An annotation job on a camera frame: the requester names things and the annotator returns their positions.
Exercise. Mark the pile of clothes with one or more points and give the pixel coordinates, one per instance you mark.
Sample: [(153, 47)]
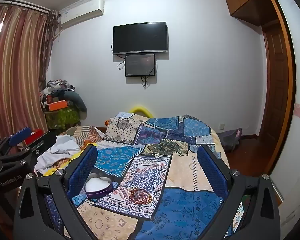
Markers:
[(56, 87)]

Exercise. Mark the striped red curtain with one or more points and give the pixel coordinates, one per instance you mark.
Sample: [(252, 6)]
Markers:
[(17, 67)]

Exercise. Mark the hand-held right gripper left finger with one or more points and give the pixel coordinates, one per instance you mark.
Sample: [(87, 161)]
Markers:
[(82, 171)]

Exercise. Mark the wooden overhead cabinet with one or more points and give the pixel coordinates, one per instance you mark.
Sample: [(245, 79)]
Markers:
[(245, 0)]

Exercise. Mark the dark bag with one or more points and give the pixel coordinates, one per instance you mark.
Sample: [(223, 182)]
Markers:
[(231, 140)]

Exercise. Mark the white cloth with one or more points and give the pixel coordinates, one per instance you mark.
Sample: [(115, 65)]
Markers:
[(62, 147)]

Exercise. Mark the black wall television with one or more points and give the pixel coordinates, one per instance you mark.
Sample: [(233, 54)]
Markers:
[(140, 37)]

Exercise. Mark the patchwork printed blanket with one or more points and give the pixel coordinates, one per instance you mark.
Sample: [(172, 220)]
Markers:
[(180, 170)]

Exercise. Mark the wooden door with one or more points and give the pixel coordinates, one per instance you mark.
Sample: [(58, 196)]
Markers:
[(275, 85)]

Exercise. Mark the white wardrobe door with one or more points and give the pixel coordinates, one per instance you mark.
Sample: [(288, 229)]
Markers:
[(295, 155)]

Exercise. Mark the purple heart-shaped jewelry box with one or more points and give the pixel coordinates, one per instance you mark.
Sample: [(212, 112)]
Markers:
[(98, 185)]

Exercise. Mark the orange box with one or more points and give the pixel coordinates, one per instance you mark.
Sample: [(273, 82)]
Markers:
[(55, 105)]

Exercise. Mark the red box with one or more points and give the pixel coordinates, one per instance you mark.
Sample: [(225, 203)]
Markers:
[(35, 136)]

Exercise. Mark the white wall outlet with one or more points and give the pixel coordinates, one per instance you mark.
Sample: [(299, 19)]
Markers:
[(222, 126)]

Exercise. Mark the small black wall monitor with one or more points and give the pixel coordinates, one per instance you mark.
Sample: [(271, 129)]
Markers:
[(140, 65)]

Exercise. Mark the yellow round item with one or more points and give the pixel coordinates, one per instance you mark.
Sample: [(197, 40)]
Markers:
[(140, 110)]

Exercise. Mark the white air conditioner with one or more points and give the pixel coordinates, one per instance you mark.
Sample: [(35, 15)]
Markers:
[(82, 12)]

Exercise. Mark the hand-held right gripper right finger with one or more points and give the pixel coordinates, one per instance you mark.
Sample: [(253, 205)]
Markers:
[(212, 171)]

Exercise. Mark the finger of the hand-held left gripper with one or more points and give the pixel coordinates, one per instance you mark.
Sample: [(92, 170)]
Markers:
[(27, 152), (20, 134)]

